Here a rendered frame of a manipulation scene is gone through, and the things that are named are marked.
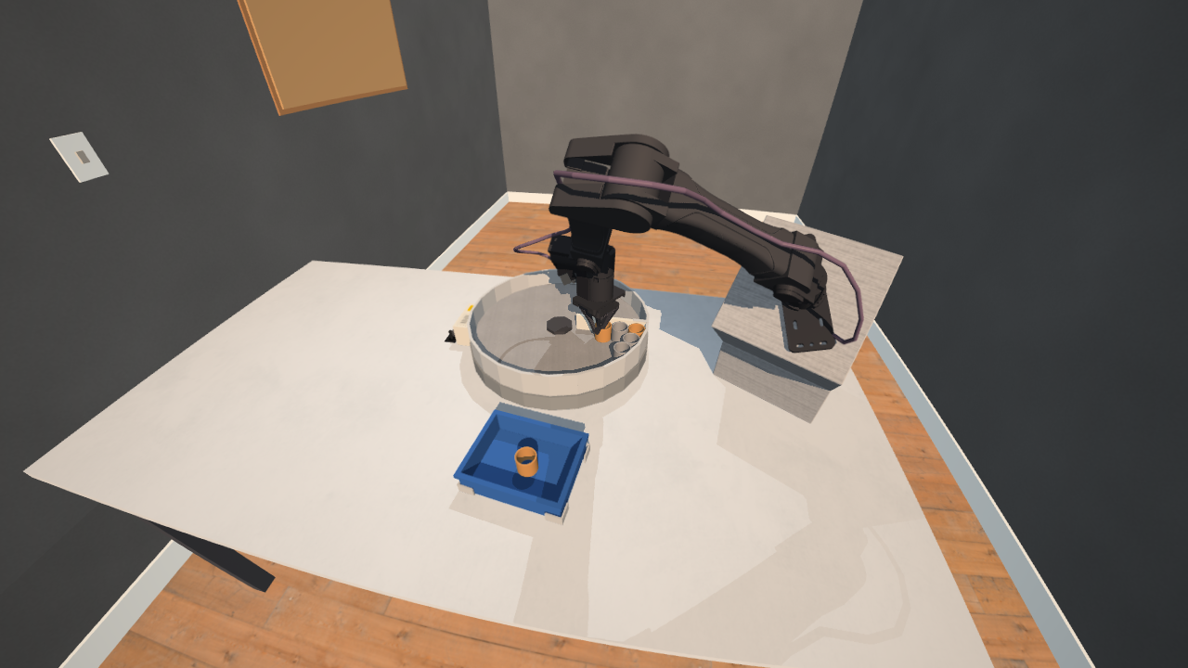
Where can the beige round turntable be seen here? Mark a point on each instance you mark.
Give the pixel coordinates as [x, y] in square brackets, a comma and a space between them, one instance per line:
[533, 347]

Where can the blue open crate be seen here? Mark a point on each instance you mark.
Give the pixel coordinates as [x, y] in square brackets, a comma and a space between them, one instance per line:
[491, 463]

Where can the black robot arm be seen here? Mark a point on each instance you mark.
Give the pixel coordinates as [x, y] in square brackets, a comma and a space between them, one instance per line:
[593, 210]

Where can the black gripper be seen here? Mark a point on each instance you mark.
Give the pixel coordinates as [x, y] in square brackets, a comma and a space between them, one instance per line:
[602, 302]

